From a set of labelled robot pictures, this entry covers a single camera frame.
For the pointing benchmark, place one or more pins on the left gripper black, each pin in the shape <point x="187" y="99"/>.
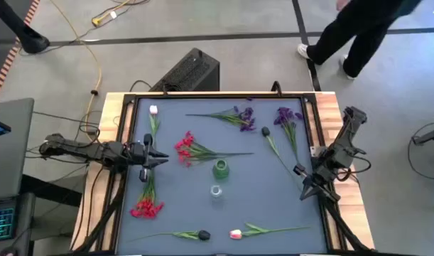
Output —
<point x="140" y="154"/>

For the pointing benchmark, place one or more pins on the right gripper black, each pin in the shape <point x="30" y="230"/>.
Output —
<point x="323" y="174"/>

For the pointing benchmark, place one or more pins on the red artificial flower bunch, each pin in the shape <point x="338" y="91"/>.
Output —
<point x="184" y="153"/>
<point x="145" y="208"/>

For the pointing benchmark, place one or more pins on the pale pink artificial tulip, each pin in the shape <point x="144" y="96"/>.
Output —
<point x="153" y="109"/>

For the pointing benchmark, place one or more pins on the clear ribbed glass vase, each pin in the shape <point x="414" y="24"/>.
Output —
<point x="216" y="191"/>

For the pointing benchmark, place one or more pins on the dark artificial tulip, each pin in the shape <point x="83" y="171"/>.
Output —
<point x="204" y="235"/>
<point x="265" y="131"/>

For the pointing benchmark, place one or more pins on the purple artificial flower bunch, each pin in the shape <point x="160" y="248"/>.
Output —
<point x="246" y="122"/>
<point x="286" y="117"/>

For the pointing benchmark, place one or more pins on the red and white artificial tulip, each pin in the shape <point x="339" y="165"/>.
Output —
<point x="235" y="234"/>

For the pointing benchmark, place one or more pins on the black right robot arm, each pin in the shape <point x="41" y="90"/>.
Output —
<point x="344" y="145"/>

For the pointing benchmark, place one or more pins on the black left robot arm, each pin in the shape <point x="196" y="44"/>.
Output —
<point x="89" y="151"/>

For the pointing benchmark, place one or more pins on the green patterned glass vase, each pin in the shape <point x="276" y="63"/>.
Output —
<point x="221" y="169"/>

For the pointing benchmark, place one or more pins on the black perforated computer case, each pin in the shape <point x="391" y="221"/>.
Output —
<point x="191" y="71"/>

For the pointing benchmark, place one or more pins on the fallen purple petal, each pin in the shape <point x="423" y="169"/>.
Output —
<point x="249" y="99"/>

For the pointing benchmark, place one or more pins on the black curved hook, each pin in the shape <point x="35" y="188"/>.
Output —
<point x="277" y="82"/>

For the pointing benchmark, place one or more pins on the laptop with backlit keyboard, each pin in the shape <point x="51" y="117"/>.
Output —
<point x="1" y="222"/>

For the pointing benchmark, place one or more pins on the person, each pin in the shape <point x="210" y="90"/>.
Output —
<point x="358" y="28"/>

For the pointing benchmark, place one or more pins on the black stand leg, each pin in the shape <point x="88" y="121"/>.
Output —
<point x="33" y="42"/>

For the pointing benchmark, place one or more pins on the silver metal bracket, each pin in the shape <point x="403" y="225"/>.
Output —
<point x="314" y="151"/>

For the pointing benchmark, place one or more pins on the black metal table frame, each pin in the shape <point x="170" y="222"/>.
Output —
<point x="220" y="95"/>

